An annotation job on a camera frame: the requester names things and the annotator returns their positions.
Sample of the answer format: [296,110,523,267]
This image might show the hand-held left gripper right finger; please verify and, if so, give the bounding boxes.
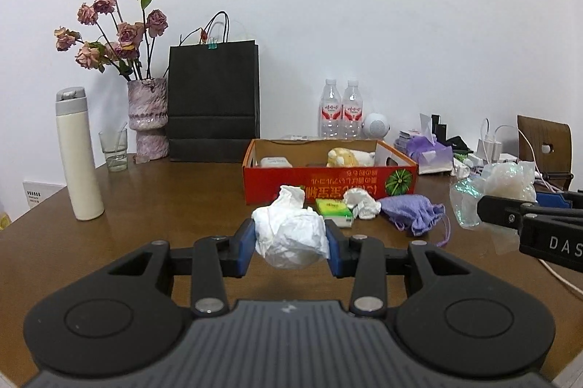
[324,220,461,318]

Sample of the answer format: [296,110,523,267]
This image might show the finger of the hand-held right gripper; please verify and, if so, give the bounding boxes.
[535,190,583,220]
[477,195,538,229]

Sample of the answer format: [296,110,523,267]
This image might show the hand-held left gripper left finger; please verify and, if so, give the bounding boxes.
[105,219,256,317]

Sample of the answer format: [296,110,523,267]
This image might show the clear plastic bag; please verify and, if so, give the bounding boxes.
[450,160,538,254]

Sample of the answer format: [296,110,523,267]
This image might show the green tissue packet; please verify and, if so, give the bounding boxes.
[316,199,355,229]

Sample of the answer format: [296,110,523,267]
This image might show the large white tissue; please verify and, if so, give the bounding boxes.
[252,185,330,270]

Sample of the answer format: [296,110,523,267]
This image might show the small white tissue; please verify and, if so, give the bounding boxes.
[343,188,382,220]

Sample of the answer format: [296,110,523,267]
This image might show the red cardboard box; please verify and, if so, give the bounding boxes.
[241,138,419,205]

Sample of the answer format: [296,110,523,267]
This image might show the white charger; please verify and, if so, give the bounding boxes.
[476,118,504,163]

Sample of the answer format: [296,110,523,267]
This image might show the brown wooden chair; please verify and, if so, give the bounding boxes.
[517,115,575,191]

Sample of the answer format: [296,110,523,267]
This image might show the purple tissue pack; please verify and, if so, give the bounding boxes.
[405,114,455,176]

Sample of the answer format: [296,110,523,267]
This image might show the yellow white plush toy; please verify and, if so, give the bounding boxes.
[326,148,377,168]

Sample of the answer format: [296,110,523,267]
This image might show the black small box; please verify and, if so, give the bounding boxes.
[430,114,450,138]

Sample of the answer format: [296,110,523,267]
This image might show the white round speaker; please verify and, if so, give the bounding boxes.
[363,112,389,138]

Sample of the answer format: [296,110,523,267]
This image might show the clear water bottle red label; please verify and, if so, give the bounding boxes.
[318,78,343,140]
[341,79,365,140]

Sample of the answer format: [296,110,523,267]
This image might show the black paper bag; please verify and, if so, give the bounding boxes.
[168,11,261,164]

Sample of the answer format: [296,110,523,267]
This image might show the clear drinking glass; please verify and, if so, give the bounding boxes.
[99,128,129,173]

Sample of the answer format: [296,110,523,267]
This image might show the pink speckled vase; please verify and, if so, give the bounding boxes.
[126,77,170,161]

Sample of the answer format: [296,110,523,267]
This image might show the white thermos bottle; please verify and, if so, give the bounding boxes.
[55,86,105,221]

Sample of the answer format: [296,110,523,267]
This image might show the bunch of dried roses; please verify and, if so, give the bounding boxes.
[55,0,169,83]

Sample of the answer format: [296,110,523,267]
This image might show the white cable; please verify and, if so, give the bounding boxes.
[494,124,583,294]

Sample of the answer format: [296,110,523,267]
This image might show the purple drawstring pouch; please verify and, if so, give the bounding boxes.
[379,194,451,247]

